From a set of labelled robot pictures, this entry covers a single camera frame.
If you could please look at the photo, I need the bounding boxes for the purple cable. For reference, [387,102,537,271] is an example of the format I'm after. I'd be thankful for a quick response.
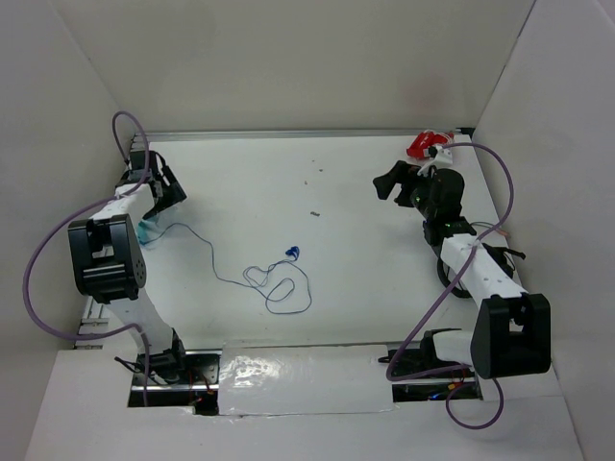
[386,142,516,429]
[23,110,155,409]

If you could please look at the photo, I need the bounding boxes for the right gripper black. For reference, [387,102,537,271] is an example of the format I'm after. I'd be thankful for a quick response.
[373,159,437,219]

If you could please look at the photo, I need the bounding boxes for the blue headphone cable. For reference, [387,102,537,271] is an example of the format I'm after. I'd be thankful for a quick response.
[160,222,314,317]

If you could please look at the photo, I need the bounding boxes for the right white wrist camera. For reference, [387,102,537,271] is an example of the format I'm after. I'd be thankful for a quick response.
[418,144,453,177]

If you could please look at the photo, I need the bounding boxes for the red crumpled wrapper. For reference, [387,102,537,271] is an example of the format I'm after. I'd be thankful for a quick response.
[406,130,455,160]

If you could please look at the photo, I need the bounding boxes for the teal white cat-ear headphones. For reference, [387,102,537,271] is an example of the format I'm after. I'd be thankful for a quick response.
[136,215,164,249]

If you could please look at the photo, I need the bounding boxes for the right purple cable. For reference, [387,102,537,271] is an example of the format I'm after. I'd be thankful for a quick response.
[386,142,516,429]

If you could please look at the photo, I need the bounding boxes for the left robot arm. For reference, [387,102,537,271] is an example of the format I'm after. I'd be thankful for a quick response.
[68,151,190,384]

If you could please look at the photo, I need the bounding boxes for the white taped front panel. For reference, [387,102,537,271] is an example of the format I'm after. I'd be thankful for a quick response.
[217,345,394,417]

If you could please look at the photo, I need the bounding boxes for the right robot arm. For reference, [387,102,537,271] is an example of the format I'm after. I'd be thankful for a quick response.
[373,160,551,379]

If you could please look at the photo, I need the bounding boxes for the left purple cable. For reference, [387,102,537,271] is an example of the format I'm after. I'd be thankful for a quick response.
[23,110,155,409]

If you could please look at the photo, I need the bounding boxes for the aluminium frame rail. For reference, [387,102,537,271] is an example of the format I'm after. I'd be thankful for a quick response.
[74,127,475,350]

